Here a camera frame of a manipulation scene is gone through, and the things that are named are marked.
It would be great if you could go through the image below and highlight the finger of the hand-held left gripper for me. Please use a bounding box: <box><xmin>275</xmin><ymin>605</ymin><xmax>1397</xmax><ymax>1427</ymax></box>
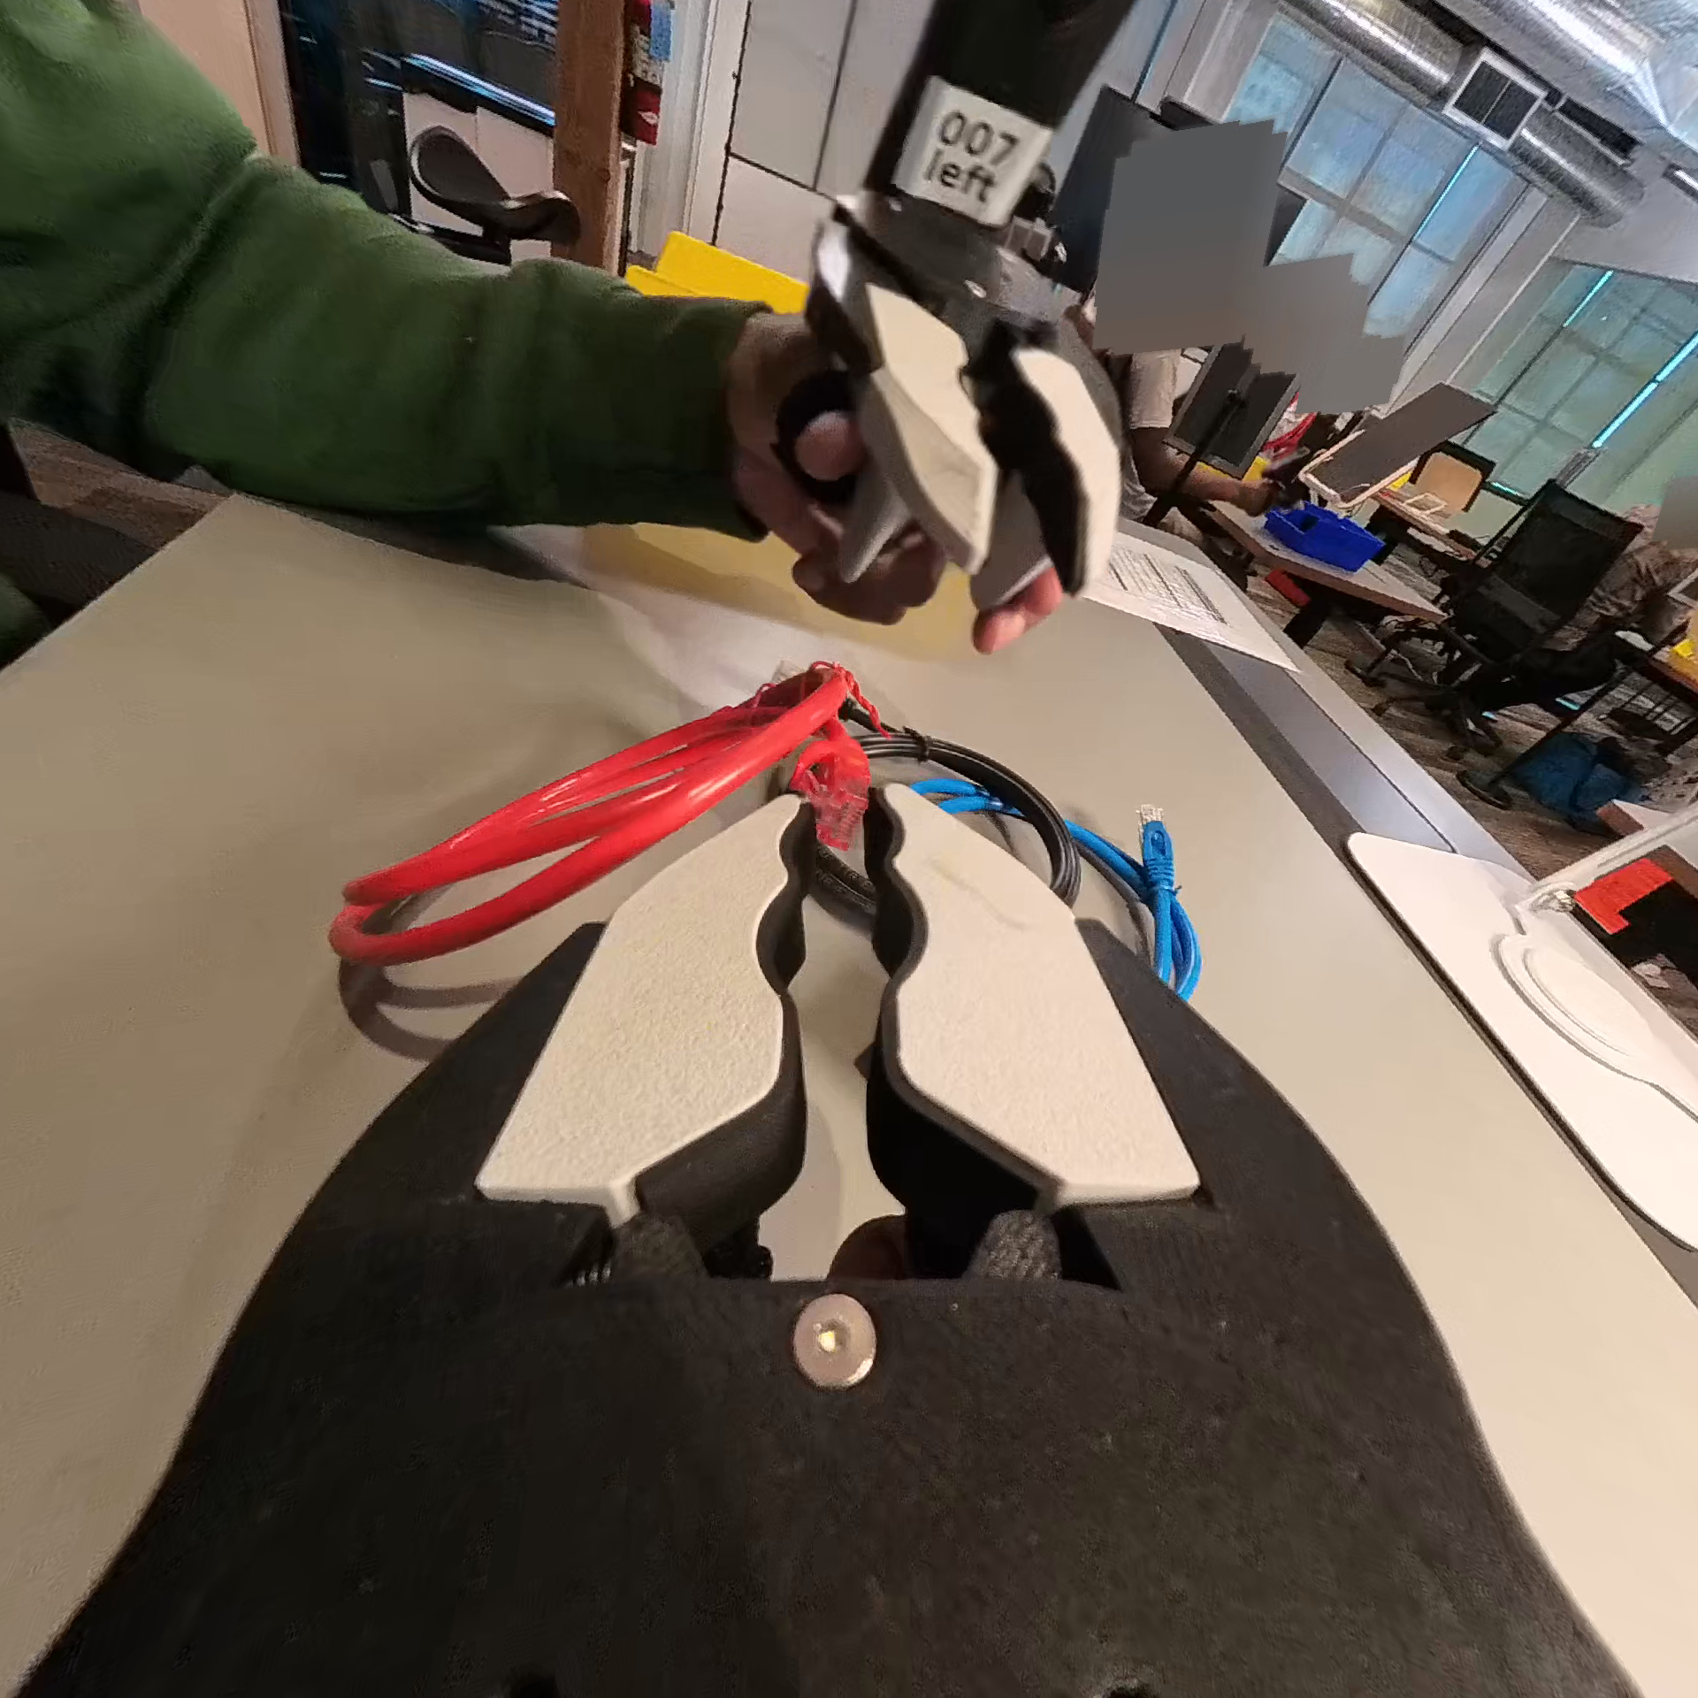
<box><xmin>986</xmin><ymin>345</ymin><xmax>1126</xmax><ymax>596</ymax></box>
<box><xmin>854</xmin><ymin>281</ymin><xmax>999</xmax><ymax>570</ymax></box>

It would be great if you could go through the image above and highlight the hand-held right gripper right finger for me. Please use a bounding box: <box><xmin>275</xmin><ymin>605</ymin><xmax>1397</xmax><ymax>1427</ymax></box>
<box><xmin>864</xmin><ymin>782</ymin><xmax>1204</xmax><ymax>1242</ymax></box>

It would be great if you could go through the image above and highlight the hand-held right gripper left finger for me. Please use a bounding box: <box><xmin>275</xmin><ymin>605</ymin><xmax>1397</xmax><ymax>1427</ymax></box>
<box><xmin>472</xmin><ymin>791</ymin><xmax>811</xmax><ymax>1229</ymax></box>

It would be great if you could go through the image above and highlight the blue ethernet cable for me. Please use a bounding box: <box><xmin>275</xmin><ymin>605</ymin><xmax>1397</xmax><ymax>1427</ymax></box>
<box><xmin>914</xmin><ymin>780</ymin><xmax>1202</xmax><ymax>999</ymax></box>

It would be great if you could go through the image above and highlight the black ethernet cable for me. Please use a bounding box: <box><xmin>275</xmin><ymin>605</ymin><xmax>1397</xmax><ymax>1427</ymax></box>
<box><xmin>795</xmin><ymin>722</ymin><xmax>1082</xmax><ymax>930</ymax></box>

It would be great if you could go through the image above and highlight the red ethernet cable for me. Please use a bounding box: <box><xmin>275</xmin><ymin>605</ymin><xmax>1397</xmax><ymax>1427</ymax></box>
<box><xmin>328</xmin><ymin>663</ymin><xmax>884</xmax><ymax>964</ymax></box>

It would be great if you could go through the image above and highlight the large yellow plastic bin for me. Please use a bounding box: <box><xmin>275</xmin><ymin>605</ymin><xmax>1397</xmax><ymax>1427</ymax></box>
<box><xmin>583</xmin><ymin>232</ymin><xmax>983</xmax><ymax>665</ymax></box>

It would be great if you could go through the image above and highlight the person's left forearm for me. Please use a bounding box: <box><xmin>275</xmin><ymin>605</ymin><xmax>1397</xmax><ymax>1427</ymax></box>
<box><xmin>0</xmin><ymin>0</ymin><xmax>771</xmax><ymax>540</ymax></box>

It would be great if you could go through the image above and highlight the person's left hand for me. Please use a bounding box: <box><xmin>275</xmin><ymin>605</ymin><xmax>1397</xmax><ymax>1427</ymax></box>
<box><xmin>723</xmin><ymin>308</ymin><xmax>1071</xmax><ymax>658</ymax></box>

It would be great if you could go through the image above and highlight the printed paper sheet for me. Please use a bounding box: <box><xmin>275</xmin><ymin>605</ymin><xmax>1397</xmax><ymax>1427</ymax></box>
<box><xmin>1080</xmin><ymin>524</ymin><xmax>1305</xmax><ymax>674</ymax></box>

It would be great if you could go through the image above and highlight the black monitor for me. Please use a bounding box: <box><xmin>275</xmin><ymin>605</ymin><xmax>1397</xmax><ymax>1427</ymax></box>
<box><xmin>1167</xmin><ymin>341</ymin><xmax>1301</xmax><ymax>483</ymax></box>

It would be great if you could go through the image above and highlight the small blue bin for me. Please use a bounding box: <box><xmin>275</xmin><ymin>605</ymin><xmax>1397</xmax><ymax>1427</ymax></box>
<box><xmin>1262</xmin><ymin>499</ymin><xmax>1388</xmax><ymax>575</ymax></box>

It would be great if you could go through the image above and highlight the wooden workbench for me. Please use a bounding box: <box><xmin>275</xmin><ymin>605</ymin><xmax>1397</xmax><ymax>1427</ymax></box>
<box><xmin>1213</xmin><ymin>497</ymin><xmax>1448</xmax><ymax>646</ymax></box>

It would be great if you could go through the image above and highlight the black office chair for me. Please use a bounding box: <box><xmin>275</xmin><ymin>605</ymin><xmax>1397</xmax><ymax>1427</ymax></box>
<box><xmin>403</xmin><ymin>126</ymin><xmax>585</xmax><ymax>255</ymax></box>
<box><xmin>1358</xmin><ymin>479</ymin><xmax>1646</xmax><ymax>805</ymax></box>

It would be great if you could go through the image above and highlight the wooden post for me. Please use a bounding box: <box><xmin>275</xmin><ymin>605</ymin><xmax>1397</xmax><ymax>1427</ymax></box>
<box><xmin>553</xmin><ymin>0</ymin><xmax>627</xmax><ymax>276</ymax></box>

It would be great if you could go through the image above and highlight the metal ventilation duct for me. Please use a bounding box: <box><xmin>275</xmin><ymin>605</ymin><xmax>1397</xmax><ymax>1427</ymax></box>
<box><xmin>1278</xmin><ymin>0</ymin><xmax>1653</xmax><ymax>230</ymax></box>

